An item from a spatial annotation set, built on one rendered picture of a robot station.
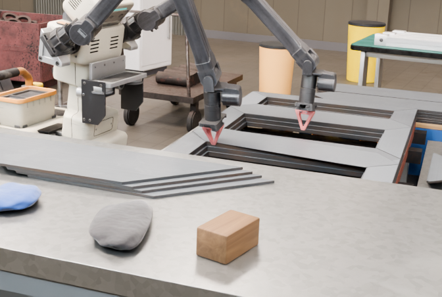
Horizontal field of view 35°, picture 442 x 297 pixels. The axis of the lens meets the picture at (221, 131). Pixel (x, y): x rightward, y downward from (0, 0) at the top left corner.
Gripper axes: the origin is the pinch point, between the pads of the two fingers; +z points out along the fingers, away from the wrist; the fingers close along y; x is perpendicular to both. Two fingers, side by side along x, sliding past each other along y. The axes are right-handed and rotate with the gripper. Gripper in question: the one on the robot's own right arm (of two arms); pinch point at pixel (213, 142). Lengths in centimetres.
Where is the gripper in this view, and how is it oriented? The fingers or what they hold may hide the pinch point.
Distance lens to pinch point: 242.4
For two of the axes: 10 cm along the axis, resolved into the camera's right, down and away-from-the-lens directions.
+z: 0.2, 9.1, 4.2
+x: -9.4, -1.3, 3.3
